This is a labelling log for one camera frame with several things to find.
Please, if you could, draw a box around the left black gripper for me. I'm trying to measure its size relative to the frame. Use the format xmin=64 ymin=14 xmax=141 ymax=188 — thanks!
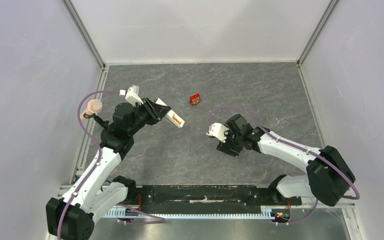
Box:
xmin=127 ymin=96 xmax=171 ymax=136

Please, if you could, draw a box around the white remote control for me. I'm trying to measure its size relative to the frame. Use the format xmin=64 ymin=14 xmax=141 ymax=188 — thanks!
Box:
xmin=154 ymin=98 xmax=185 ymax=128

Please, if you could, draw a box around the orange battery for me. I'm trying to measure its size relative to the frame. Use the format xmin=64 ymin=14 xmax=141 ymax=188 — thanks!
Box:
xmin=172 ymin=115 xmax=183 ymax=127

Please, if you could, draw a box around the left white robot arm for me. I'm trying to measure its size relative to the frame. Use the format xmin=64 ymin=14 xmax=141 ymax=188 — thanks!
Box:
xmin=45 ymin=97 xmax=171 ymax=240

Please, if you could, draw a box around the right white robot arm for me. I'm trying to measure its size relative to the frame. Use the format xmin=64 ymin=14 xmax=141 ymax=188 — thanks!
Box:
xmin=206 ymin=114 xmax=356 ymax=207

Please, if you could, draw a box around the small red toy block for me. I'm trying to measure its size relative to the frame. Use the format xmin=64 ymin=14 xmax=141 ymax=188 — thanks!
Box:
xmin=189 ymin=93 xmax=201 ymax=106

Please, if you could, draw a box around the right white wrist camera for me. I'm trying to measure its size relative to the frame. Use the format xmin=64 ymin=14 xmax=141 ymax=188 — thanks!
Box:
xmin=206 ymin=122 xmax=229 ymax=143

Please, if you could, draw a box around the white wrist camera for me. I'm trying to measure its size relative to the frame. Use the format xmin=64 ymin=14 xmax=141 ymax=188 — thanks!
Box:
xmin=119 ymin=85 xmax=144 ymax=107
xmin=206 ymin=122 xmax=229 ymax=143

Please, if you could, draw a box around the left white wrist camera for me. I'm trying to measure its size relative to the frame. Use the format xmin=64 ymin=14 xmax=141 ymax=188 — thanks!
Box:
xmin=119 ymin=85 xmax=144 ymax=107

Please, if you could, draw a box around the pink handle knob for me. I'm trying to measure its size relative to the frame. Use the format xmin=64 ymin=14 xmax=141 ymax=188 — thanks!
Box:
xmin=79 ymin=99 xmax=103 ymax=121

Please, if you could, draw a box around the white slotted cable duct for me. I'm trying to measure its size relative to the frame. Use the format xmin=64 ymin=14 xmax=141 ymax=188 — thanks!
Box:
xmin=102 ymin=206 xmax=276 ymax=221

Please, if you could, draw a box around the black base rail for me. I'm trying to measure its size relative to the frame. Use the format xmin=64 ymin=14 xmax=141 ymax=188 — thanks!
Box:
xmin=123 ymin=185 xmax=302 ymax=214

